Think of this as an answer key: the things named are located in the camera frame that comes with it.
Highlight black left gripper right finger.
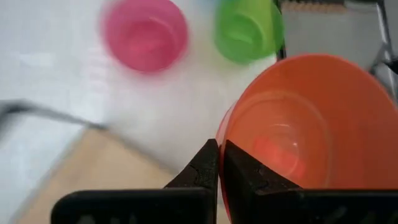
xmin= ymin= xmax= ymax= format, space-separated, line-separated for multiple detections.
xmin=221 ymin=139 xmax=398 ymax=224

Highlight yellow-green cup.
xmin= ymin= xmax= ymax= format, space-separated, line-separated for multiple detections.
xmin=213 ymin=0 xmax=285 ymax=65

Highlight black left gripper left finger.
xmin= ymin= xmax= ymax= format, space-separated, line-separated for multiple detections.
xmin=51 ymin=139 xmax=219 ymax=224

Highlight orange plastic bowl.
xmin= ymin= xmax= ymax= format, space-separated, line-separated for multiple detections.
xmin=216 ymin=53 xmax=398 ymax=223

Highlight pink plastic bowl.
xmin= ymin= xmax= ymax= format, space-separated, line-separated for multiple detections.
xmin=101 ymin=0 xmax=190 ymax=75

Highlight black table frame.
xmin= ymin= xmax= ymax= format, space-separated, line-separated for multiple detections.
xmin=275 ymin=0 xmax=398 ymax=100

